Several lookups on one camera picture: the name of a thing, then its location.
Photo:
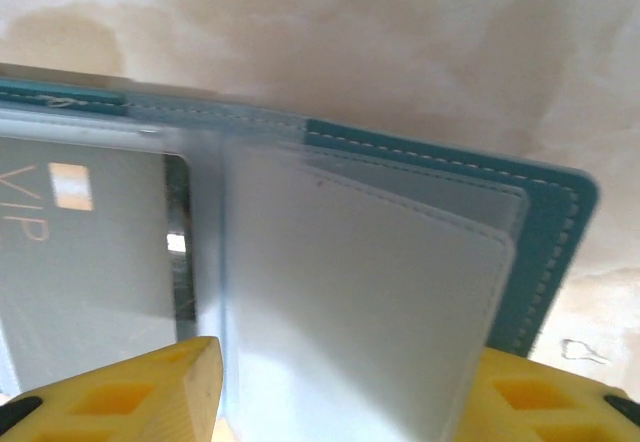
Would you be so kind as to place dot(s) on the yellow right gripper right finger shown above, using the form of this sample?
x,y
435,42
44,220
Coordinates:
x,y
540,402

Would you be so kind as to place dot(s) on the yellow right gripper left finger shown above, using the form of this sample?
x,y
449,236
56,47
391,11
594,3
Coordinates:
x,y
125,402

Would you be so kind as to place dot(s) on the black VIP card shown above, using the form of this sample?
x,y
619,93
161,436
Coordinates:
x,y
75,262

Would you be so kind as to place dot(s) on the blue leather card holder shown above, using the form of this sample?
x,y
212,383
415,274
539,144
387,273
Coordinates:
x,y
550,202

